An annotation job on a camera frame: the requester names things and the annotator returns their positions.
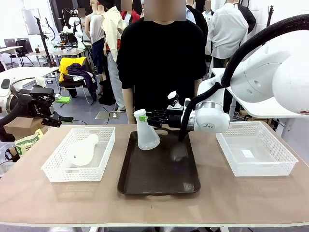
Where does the black tripod stand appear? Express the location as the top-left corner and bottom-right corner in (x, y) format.
(34, 16), (56, 68)
(265, 4), (276, 28)

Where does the dark brown plastic tray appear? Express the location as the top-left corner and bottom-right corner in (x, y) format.
(117, 128), (201, 196)

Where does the mannequin with white shirt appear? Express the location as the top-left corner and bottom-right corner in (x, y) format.
(206, 0), (257, 69)

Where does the person in black sweater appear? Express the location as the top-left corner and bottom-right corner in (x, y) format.
(116, 0), (208, 125)

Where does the person in red jacket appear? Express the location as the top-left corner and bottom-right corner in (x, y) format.
(120, 0), (141, 27)

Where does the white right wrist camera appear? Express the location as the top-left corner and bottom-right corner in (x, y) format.
(167, 90), (192, 115)

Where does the bag with green print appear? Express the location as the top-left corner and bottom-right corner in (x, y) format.
(14, 129), (44, 157)

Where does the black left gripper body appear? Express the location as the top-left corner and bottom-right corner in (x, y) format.
(20, 87), (56, 119)

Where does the brown cardboard box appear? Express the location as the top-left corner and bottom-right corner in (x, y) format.
(4, 116), (50, 142)

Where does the grey background work table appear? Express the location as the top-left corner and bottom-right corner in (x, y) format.
(25, 47), (87, 67)

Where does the mannequin with grey tank top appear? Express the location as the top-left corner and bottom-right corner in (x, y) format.
(84, 0), (107, 76)

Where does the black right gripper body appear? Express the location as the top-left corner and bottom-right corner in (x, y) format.
(165, 113), (184, 129)

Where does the person's right forearm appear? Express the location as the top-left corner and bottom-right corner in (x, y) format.
(122, 87), (136, 125)

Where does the metal frame chair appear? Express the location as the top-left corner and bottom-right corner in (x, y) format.
(58, 57), (98, 105)

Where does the black arm cable sleeve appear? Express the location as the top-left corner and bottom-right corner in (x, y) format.
(0, 82), (32, 143)
(178, 14), (309, 143)

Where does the large white table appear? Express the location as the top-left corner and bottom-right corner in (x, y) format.
(0, 66), (60, 84)

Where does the yellow garment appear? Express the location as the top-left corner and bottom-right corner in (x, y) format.
(59, 57), (87, 83)

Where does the white board panel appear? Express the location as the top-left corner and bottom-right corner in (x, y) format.
(21, 8), (42, 36)

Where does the black left arm cable sleeve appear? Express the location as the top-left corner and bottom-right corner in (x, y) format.
(0, 82), (32, 143)

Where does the dark purple garment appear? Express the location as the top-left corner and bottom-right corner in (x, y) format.
(66, 63), (98, 102)

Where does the mannequin with beige shirt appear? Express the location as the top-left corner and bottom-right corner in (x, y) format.
(100, 0), (128, 112)

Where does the person's left forearm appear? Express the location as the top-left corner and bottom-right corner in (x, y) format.
(194, 77), (205, 97)

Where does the grey floor outlet plate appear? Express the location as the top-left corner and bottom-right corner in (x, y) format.
(95, 111), (122, 120)

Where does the translucent white conical flask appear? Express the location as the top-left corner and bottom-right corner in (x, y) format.
(67, 134), (100, 167)
(133, 108), (161, 151)

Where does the person in black jacket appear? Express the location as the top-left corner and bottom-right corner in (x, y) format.
(185, 0), (210, 36)

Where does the white perforated plastic basket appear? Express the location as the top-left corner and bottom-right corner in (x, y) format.
(40, 126), (116, 182)
(216, 121), (299, 177)

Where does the black right arm cable sleeve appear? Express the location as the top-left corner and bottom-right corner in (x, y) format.
(178, 14), (309, 143)

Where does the black office chair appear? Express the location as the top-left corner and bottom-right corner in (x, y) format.
(9, 40), (34, 67)

